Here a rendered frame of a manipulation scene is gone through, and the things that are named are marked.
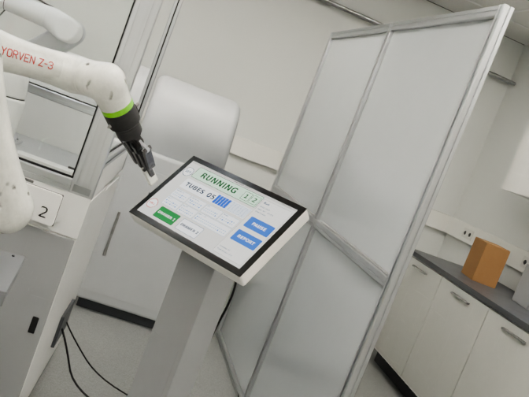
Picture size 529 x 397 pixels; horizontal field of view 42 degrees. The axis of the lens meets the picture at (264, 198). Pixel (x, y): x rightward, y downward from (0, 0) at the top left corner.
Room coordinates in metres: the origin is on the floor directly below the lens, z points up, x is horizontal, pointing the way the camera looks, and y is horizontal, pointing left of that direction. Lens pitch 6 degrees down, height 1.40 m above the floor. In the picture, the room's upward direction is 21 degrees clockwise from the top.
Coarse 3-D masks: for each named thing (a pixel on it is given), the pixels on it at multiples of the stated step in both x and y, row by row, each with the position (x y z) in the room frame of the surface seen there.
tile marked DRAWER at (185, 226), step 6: (180, 222) 2.15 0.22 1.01; (186, 222) 2.15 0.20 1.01; (192, 222) 2.14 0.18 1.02; (180, 228) 2.13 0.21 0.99; (186, 228) 2.13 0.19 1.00; (192, 228) 2.12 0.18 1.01; (198, 228) 2.12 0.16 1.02; (186, 234) 2.11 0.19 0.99; (192, 234) 2.10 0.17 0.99; (198, 234) 2.10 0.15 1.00
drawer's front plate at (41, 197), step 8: (32, 184) 2.25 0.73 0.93; (32, 192) 2.23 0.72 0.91; (40, 192) 2.24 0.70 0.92; (48, 192) 2.24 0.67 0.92; (40, 200) 2.24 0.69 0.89; (48, 200) 2.24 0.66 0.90; (56, 200) 2.24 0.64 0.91; (40, 208) 2.24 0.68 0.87; (48, 208) 2.24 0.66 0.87; (56, 208) 2.25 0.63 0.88; (32, 216) 2.24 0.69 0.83; (48, 216) 2.24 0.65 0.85; (48, 224) 2.24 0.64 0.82
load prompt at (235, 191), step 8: (200, 168) 2.34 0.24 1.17; (192, 176) 2.31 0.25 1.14; (200, 176) 2.30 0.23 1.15; (208, 176) 2.30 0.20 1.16; (216, 176) 2.29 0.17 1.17; (208, 184) 2.27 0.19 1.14; (216, 184) 2.26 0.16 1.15; (224, 184) 2.25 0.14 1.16; (232, 184) 2.24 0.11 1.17; (224, 192) 2.22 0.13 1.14; (232, 192) 2.21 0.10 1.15; (240, 192) 2.21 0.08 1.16; (248, 192) 2.20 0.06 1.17; (240, 200) 2.18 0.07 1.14; (248, 200) 2.17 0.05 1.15; (256, 200) 2.16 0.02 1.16
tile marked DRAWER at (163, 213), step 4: (160, 208) 2.22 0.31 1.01; (164, 208) 2.22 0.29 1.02; (156, 212) 2.21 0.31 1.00; (160, 212) 2.21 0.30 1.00; (164, 212) 2.20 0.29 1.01; (168, 212) 2.20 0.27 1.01; (172, 212) 2.20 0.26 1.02; (156, 216) 2.20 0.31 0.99; (160, 216) 2.19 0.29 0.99; (164, 216) 2.19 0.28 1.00; (168, 216) 2.19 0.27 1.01; (172, 216) 2.18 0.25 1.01; (176, 216) 2.18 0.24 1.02; (180, 216) 2.17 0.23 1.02; (164, 220) 2.18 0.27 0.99; (168, 220) 2.17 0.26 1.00; (172, 220) 2.17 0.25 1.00; (176, 220) 2.16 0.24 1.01
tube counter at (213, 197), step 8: (216, 192) 2.23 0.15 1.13; (208, 200) 2.21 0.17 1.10; (216, 200) 2.20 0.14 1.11; (224, 200) 2.19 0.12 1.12; (232, 200) 2.18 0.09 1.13; (224, 208) 2.16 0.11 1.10; (232, 208) 2.16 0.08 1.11; (240, 208) 2.15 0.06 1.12; (248, 208) 2.14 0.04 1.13; (240, 216) 2.12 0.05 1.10
